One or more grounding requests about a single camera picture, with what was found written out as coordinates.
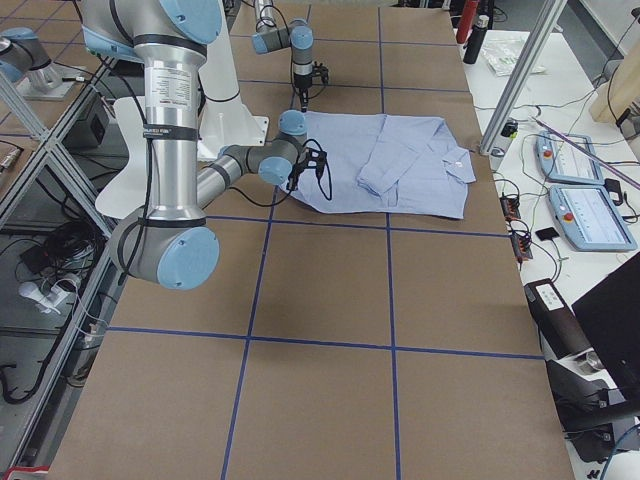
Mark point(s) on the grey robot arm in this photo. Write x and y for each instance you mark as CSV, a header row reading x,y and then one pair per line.
x,y
273,33
165,240

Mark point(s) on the red bottle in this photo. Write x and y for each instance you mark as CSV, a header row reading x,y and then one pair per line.
x,y
466,19

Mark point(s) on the black water bottle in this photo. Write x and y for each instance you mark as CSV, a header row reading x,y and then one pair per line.
x,y
476,39

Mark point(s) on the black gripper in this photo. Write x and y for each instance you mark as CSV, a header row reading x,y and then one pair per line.
x,y
294,176
301,81

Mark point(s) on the blue teach pendant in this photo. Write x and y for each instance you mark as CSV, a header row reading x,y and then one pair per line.
x,y
589,219
561,162

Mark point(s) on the upper blue teach pendant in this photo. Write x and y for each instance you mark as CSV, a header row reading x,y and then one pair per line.
x,y
561,162

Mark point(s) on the blue striped button shirt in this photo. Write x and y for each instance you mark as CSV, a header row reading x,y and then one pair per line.
x,y
388,163

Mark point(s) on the lower blue teach pendant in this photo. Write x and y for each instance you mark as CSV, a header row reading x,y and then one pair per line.
x,y
589,219

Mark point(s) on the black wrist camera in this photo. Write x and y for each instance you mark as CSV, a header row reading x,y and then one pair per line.
x,y
315,159
320,72

